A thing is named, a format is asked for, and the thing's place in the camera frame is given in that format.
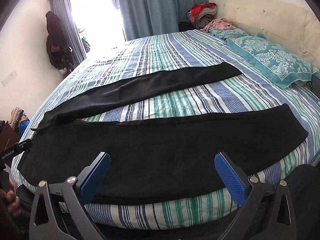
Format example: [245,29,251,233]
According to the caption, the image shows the black pants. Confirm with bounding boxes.
[17,62,308,205]

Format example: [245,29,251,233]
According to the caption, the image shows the person left hand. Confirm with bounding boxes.
[0,178,22,217]

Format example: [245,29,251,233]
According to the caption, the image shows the dark brown dresser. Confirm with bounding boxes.
[0,122,20,152]

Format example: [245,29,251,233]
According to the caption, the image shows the colourful clothes pile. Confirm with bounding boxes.
[9,107,30,137]

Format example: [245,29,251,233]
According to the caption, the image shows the dark hanging coats and bags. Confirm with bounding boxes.
[46,11,74,78]

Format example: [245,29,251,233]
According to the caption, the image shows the striped blue green bed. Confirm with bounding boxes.
[22,30,319,230]

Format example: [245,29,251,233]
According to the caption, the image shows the teal floral pillow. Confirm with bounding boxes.
[226,36,319,89]

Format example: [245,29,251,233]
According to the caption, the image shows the striped left curtain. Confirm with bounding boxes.
[49,0,86,67]

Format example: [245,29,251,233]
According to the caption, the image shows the cream padded headboard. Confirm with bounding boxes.
[223,0,320,68]

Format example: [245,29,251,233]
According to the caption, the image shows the pink garment on bed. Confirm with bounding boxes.
[200,17,235,33]

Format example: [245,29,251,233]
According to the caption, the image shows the blue curtain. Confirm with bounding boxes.
[119,0,208,41]

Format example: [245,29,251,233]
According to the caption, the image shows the red clothes pile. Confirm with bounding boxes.
[187,2,217,23]

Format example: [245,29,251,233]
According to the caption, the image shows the white wall switch plate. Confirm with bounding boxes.
[1,70,17,86]

